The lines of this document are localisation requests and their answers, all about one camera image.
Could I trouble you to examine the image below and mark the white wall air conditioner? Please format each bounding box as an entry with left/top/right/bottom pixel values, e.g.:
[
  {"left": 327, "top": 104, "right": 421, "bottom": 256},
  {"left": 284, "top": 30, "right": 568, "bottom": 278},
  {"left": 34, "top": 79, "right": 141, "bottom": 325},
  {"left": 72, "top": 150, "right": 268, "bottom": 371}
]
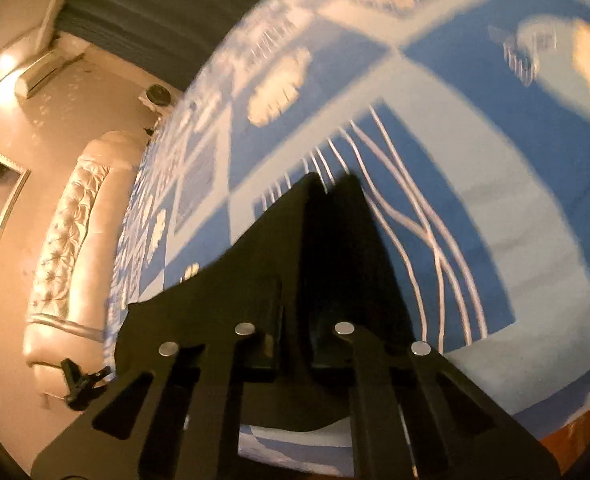
[{"left": 14, "top": 50, "right": 84, "bottom": 100}]

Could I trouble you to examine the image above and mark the cream tufted headboard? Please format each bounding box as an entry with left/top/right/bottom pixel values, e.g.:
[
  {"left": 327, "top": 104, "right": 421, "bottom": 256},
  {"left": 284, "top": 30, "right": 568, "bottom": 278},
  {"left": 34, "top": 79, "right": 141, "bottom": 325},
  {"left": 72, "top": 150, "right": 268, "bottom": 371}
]
[{"left": 22, "top": 130, "right": 151, "bottom": 411}]

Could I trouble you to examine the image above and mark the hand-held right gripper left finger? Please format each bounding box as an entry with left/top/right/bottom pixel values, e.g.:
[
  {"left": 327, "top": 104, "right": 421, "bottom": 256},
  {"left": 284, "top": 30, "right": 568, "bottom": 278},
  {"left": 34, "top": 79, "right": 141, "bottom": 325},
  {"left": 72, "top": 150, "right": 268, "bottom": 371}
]
[{"left": 30, "top": 172, "right": 327, "bottom": 480}]

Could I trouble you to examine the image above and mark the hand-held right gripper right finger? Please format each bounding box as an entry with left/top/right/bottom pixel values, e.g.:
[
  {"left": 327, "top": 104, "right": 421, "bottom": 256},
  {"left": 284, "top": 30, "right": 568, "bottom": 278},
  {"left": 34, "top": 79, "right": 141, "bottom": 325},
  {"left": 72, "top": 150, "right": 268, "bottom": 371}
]
[{"left": 325, "top": 174, "right": 562, "bottom": 480}]

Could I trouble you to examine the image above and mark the small round fan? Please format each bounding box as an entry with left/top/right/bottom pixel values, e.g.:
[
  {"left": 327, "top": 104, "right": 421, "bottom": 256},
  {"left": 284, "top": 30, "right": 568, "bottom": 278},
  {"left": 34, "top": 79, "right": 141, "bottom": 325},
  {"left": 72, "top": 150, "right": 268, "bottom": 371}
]
[{"left": 138, "top": 82, "right": 173, "bottom": 109}]

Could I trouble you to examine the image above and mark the bed with blue patterned sheet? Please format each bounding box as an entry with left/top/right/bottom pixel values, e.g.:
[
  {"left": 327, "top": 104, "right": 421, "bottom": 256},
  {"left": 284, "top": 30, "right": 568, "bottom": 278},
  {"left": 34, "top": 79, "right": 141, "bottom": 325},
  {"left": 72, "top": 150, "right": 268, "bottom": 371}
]
[{"left": 102, "top": 0, "right": 590, "bottom": 478}]

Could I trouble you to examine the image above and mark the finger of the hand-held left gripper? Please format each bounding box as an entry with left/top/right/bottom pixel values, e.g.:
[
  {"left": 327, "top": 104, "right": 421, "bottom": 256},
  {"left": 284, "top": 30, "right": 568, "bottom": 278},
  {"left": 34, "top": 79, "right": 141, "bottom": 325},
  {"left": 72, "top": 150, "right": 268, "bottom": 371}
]
[
  {"left": 69, "top": 367, "right": 112, "bottom": 411},
  {"left": 60, "top": 358, "right": 85, "bottom": 397}
]

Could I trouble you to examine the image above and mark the dark green curtain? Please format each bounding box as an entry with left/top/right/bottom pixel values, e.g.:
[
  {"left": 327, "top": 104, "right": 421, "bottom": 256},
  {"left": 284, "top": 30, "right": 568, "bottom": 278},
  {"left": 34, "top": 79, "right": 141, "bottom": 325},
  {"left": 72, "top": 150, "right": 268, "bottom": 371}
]
[{"left": 55, "top": 0, "right": 296, "bottom": 97}]

